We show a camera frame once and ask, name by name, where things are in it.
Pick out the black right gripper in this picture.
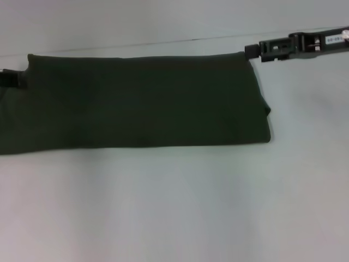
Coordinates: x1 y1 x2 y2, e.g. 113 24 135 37
244 25 349 63

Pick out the dark green FREE t-shirt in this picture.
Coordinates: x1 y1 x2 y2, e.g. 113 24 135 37
0 51 272 156

